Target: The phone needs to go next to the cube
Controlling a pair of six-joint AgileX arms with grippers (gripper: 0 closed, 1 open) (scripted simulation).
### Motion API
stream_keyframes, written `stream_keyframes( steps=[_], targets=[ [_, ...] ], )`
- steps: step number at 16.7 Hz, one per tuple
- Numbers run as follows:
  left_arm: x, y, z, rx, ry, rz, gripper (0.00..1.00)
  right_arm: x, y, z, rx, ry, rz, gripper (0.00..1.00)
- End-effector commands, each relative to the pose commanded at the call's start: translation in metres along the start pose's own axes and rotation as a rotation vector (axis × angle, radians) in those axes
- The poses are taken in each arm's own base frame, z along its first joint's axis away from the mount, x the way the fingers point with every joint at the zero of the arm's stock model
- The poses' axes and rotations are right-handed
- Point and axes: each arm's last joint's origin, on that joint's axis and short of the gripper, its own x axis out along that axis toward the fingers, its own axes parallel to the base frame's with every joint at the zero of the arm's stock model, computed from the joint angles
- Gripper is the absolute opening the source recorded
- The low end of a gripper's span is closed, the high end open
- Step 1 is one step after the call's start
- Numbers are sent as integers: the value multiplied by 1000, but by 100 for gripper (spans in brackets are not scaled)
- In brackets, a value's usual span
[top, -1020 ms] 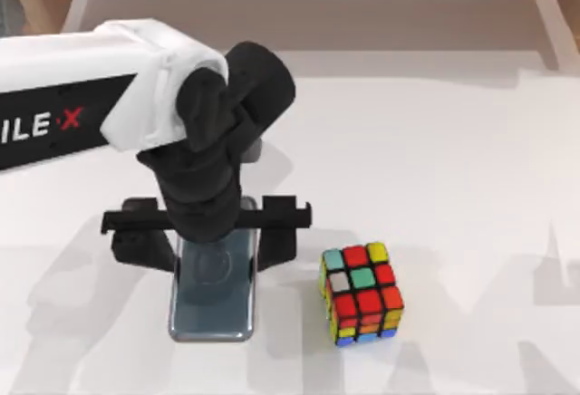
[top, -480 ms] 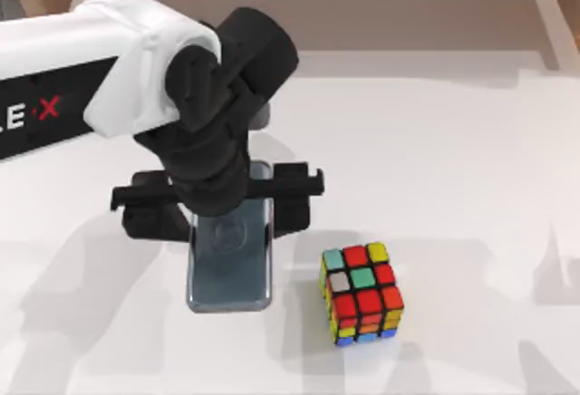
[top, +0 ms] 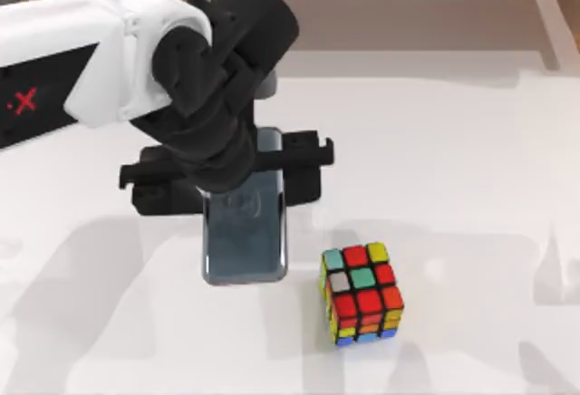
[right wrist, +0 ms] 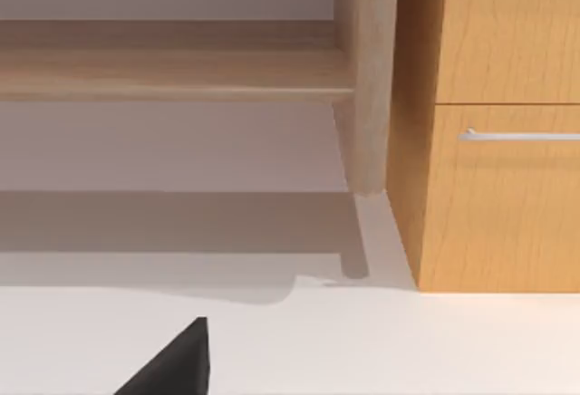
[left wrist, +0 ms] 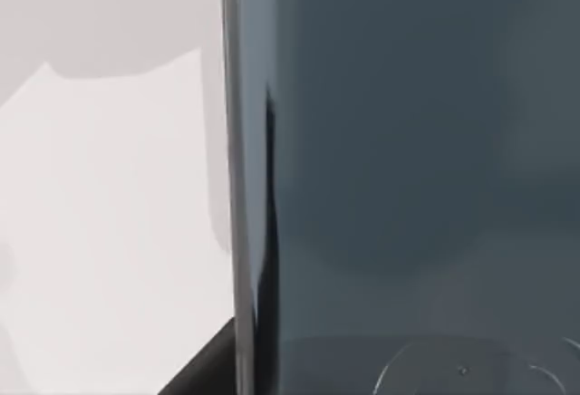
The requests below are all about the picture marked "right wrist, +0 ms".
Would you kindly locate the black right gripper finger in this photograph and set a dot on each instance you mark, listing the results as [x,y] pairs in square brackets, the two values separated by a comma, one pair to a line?
[181,363]

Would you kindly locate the pale wooden open shelf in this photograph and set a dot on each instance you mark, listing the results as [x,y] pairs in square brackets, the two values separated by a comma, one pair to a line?
[190,73]

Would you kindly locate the orange wooden cupboard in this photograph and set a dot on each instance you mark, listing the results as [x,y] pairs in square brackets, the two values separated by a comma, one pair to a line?
[453,186]

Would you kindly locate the wooden drawer front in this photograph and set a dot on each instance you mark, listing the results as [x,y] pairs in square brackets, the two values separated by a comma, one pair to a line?
[507,214]

